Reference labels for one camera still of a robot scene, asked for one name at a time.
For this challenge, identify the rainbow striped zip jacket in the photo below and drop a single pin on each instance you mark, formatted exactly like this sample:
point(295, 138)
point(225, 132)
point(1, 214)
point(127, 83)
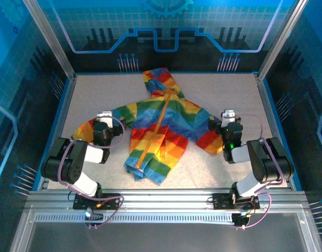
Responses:
point(161, 126)

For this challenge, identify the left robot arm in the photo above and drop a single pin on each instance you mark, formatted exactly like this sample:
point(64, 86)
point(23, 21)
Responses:
point(64, 168)

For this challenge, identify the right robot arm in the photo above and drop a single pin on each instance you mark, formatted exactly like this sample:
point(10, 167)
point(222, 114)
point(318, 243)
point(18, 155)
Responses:
point(271, 165)

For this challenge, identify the grey transparent panel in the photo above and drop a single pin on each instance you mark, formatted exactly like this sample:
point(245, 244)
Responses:
point(163, 237)

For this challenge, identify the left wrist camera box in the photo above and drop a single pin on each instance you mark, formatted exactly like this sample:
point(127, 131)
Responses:
point(104, 116)

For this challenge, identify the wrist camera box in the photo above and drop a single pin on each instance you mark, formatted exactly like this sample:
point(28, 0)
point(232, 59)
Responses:
point(104, 116)
point(227, 115)

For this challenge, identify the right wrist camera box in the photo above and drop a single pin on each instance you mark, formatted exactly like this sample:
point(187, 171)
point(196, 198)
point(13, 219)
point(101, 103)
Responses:
point(227, 115)

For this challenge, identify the right aluminium table side rail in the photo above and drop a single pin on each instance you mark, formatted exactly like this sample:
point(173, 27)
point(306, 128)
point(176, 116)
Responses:
point(272, 126)

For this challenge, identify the aluminium table side rail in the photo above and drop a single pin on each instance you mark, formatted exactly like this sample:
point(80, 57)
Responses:
point(61, 123)
point(272, 126)

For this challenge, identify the left aluminium table side rail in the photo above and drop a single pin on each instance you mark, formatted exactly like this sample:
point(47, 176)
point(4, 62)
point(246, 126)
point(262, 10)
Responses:
point(61, 123)

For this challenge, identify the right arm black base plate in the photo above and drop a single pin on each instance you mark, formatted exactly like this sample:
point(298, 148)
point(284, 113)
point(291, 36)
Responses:
point(221, 202)

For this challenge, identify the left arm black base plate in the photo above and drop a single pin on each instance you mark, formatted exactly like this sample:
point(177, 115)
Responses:
point(111, 202)

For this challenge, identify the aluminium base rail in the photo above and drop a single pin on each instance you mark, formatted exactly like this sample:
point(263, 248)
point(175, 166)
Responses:
point(163, 199)

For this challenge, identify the right aluminium frame post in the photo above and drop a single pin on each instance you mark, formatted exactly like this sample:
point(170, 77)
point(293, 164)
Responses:
point(279, 39)

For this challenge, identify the aluminium frame post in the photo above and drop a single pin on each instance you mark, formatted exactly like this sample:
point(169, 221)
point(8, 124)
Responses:
point(51, 39)
point(279, 39)

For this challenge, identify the left aluminium frame post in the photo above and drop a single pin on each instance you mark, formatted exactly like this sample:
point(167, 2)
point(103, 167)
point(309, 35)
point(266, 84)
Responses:
point(51, 39)

